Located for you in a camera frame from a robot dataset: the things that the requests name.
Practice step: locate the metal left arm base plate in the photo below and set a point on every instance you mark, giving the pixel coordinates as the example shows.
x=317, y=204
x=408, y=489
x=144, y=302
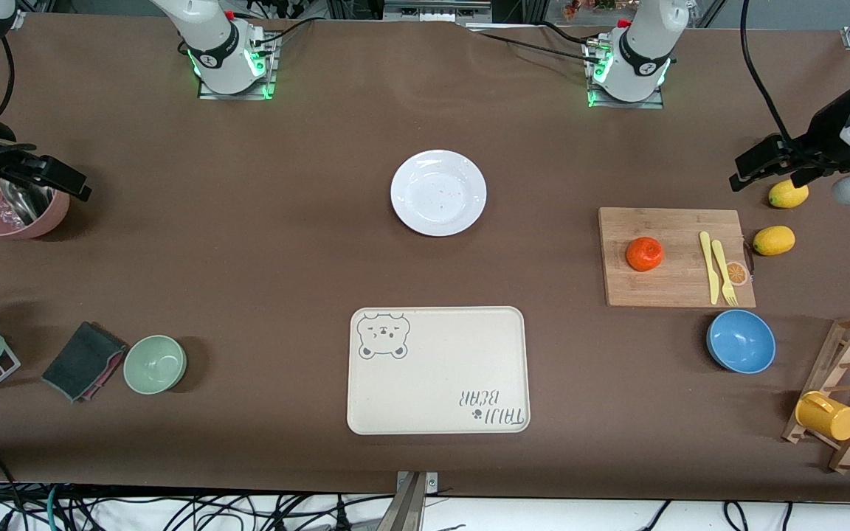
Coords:
x=624, y=105

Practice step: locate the orange mandarin fruit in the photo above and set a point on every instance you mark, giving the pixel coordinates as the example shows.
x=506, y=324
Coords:
x=644, y=254

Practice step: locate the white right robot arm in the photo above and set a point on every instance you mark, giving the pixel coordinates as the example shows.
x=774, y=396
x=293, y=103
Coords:
x=218, y=44

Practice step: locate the pale green bowl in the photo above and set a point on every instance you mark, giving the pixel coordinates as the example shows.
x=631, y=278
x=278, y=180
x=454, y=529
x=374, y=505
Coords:
x=154, y=365

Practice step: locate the dark grey folded cloth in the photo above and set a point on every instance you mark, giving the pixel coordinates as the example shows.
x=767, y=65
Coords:
x=78, y=358

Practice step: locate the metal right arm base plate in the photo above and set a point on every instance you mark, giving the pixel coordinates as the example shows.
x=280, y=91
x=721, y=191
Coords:
x=237, y=95

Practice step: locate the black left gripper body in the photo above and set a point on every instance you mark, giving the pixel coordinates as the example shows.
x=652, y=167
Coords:
x=826, y=127

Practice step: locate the metal table edge bracket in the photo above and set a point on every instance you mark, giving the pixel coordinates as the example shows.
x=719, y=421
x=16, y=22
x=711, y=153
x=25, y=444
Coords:
x=412, y=509

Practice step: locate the yellow plastic fork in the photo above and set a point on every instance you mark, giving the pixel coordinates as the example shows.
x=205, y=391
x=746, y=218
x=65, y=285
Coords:
x=721, y=262

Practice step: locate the wooden cutting board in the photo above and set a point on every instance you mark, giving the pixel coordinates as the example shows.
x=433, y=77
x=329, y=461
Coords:
x=661, y=284

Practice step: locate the yellow mug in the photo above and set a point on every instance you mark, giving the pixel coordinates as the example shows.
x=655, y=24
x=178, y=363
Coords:
x=827, y=417

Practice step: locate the pink bowl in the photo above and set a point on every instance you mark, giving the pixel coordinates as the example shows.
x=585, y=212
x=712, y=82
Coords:
x=49, y=217

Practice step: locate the white round plate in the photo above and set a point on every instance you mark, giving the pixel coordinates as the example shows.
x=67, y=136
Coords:
x=438, y=193

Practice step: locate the cream tray with bear print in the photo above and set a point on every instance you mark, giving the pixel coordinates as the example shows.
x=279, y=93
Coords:
x=440, y=383

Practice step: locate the aluminium frame structure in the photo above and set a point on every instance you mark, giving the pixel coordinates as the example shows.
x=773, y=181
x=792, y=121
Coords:
x=432, y=9

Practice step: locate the metal ladle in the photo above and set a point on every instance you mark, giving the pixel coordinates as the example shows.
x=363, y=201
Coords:
x=23, y=206

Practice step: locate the blue bowl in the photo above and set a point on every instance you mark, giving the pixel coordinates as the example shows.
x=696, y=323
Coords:
x=741, y=341

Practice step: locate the small orange slice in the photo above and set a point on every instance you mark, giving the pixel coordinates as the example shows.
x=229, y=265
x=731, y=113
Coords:
x=737, y=273

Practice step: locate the yellow plastic knife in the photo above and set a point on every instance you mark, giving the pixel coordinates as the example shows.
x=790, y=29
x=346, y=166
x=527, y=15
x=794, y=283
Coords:
x=709, y=265

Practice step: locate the pink folded cloth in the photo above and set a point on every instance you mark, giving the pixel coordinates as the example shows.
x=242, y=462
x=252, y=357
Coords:
x=111, y=370

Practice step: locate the yellow lemon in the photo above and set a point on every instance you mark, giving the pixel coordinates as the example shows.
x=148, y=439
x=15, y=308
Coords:
x=774, y=241
x=790, y=195

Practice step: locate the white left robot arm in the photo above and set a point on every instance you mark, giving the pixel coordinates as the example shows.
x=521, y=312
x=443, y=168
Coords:
x=646, y=44

